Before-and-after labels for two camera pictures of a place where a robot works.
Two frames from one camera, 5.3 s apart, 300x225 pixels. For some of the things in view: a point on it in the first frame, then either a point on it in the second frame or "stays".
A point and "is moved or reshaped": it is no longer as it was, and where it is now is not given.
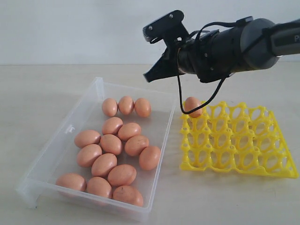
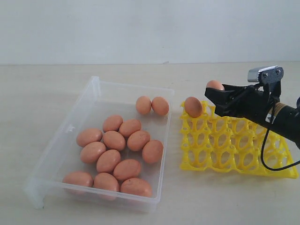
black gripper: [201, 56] -> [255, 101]
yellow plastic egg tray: [243, 138] stays
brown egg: [143, 107] -> [160, 106]
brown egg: [128, 194] -> [136, 186]
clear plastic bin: [57, 156] is moved or reshaped
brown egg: [126, 104] -> [143, 105]
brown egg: [83, 138] stays
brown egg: [191, 103] stays
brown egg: [109, 107] -> [215, 84]
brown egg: [99, 186] -> [106, 181]
